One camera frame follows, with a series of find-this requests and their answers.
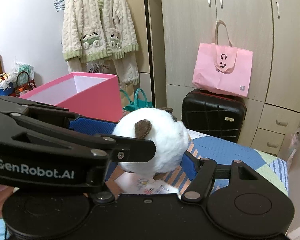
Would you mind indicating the pink tote bag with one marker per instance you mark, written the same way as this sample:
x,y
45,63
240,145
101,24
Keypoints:
x,y
222,72

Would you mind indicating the black suitcase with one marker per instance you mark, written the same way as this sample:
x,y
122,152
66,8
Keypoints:
x,y
210,115

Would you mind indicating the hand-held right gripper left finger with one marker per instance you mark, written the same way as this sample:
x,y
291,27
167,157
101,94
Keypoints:
x,y
103,197

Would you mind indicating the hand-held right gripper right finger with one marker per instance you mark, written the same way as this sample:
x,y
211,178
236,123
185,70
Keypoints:
x,y
188,166

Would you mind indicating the white green plastic bag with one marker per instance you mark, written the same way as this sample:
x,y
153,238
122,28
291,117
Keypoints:
x,y
23,68

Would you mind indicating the cream fleece robe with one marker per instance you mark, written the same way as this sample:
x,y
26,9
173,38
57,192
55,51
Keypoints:
x,y
95,25

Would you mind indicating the teal bag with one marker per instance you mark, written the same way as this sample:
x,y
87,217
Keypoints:
x,y
140,102

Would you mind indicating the pink cardboard box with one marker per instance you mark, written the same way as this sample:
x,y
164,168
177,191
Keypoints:
x,y
95,100

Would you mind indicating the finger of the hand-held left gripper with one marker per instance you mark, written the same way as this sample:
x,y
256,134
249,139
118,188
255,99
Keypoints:
x,y
137,151
95,125

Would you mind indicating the flower bouquet blue wrap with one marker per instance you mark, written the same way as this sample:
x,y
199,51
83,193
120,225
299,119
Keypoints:
x,y
1,82

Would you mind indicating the white plush toy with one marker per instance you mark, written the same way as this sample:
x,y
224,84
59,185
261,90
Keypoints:
x,y
160,142

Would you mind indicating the red woven basket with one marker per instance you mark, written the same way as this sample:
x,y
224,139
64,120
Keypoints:
x,y
27,86

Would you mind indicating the patchwork bedspread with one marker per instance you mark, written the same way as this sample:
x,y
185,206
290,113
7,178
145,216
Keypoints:
x,y
227,152

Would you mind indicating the beige wardrobe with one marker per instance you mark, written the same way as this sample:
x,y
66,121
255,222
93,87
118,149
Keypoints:
x,y
185,42

